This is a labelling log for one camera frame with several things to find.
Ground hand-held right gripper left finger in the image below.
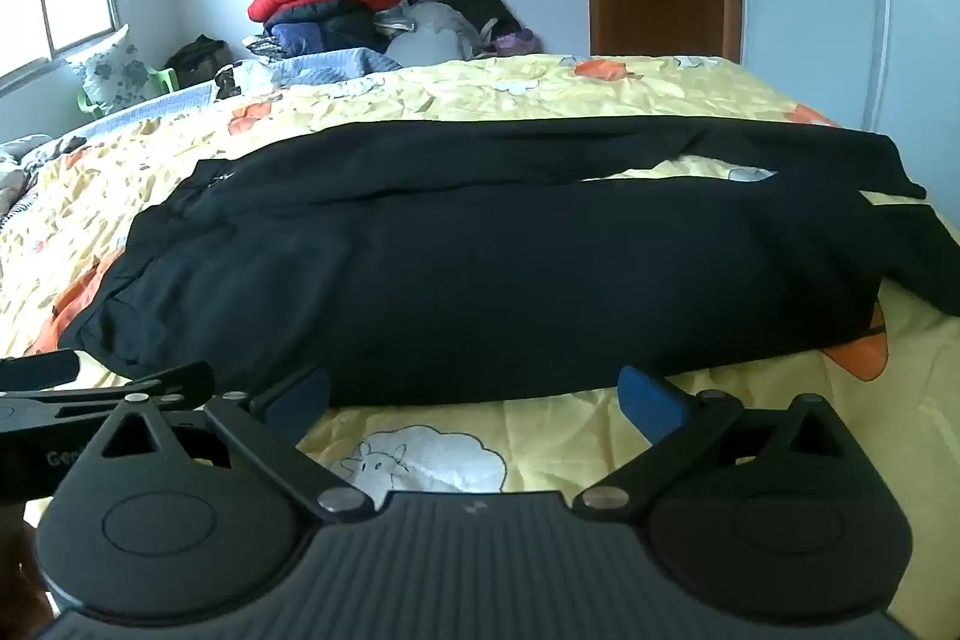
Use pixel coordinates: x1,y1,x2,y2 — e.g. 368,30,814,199
96,366,376,525

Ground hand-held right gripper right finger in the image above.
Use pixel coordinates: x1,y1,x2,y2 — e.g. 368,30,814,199
571,366,852,525

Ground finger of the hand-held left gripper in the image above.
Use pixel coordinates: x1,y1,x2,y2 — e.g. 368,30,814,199
0,350,81,388
0,362,216,422

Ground black pants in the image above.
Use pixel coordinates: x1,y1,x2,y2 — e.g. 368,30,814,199
58,115,960,408

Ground person's left hand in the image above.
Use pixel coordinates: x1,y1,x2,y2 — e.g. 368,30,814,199
0,524,53,639

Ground patterned pillow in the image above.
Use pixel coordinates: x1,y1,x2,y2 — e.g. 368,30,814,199
0,134,57,215

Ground floral pillow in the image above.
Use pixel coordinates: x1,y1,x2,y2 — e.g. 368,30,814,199
66,23,151,116

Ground green plastic chair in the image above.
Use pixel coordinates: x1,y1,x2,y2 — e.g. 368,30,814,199
77,66,179,120

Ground black and white patterned cloth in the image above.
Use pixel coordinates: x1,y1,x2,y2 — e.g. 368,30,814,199
214,59,280,101

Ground yellow floral bedsheet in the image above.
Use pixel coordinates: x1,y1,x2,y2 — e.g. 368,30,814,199
0,53,960,640

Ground light blue quilted blanket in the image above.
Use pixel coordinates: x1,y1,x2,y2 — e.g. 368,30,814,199
75,46,406,122

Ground dark bag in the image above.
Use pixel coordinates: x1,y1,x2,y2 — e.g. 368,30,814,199
163,34,233,86

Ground navy padded jacket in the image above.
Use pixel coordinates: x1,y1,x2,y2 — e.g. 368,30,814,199
266,2,395,56

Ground purple cloth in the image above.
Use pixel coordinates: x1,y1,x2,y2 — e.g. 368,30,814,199
491,29,541,58

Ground grey garment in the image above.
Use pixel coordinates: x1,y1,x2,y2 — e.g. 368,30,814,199
382,1,481,67

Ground black bag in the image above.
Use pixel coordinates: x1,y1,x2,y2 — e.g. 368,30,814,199
448,0,522,41

